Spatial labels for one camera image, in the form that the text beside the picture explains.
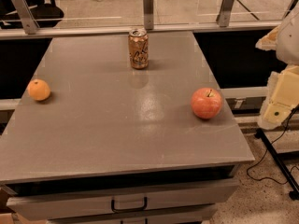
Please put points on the lower grey drawer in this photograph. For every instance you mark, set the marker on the lower grey drawer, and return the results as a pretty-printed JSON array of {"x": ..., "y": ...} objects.
[{"x": 175, "y": 215}]

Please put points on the black office chair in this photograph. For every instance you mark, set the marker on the black office chair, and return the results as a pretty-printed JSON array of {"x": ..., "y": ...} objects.
[{"x": 46, "y": 13}]

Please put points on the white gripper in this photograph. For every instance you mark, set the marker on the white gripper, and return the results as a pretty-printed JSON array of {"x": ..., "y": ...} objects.
[{"x": 289, "y": 42}]

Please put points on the orange soda can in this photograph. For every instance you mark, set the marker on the orange soda can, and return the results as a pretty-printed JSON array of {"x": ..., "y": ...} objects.
[{"x": 138, "y": 42}]

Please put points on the red apple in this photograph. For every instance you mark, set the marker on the red apple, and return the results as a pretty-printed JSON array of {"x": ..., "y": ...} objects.
[{"x": 206, "y": 103}]

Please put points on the metal railing bracket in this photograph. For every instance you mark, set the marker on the metal railing bracket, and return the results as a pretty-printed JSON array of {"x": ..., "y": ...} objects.
[
  {"x": 224, "y": 15},
  {"x": 29, "y": 24},
  {"x": 148, "y": 6}
]

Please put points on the left metal railing bracket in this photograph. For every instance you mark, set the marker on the left metal railing bracket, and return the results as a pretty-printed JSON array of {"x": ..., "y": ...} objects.
[{"x": 29, "y": 24}]

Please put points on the orange fruit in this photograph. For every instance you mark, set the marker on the orange fruit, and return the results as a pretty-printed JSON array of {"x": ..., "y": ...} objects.
[{"x": 38, "y": 89}]

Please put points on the grey drawer with handle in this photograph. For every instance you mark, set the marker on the grey drawer with handle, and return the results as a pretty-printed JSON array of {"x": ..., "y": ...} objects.
[{"x": 124, "y": 200}]

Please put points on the right metal railing bracket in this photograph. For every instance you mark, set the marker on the right metal railing bracket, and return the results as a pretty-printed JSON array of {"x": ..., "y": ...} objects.
[{"x": 224, "y": 15}]

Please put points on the middle metal railing bracket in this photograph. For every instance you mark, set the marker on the middle metal railing bracket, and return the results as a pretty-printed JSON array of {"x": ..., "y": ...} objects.
[{"x": 148, "y": 6}]

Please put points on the black stand leg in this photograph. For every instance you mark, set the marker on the black stand leg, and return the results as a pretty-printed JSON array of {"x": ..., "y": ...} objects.
[{"x": 294, "y": 194}]

